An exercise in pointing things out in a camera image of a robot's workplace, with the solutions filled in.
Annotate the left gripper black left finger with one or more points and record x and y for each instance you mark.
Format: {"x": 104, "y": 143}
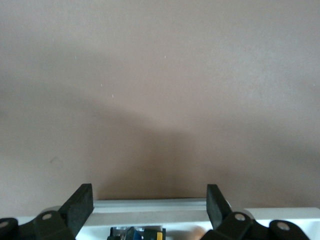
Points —
{"x": 77, "y": 210}

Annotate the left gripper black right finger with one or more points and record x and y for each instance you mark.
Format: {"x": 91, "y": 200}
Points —
{"x": 215, "y": 210}

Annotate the yellow push button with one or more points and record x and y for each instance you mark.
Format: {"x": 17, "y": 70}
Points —
{"x": 150, "y": 235}

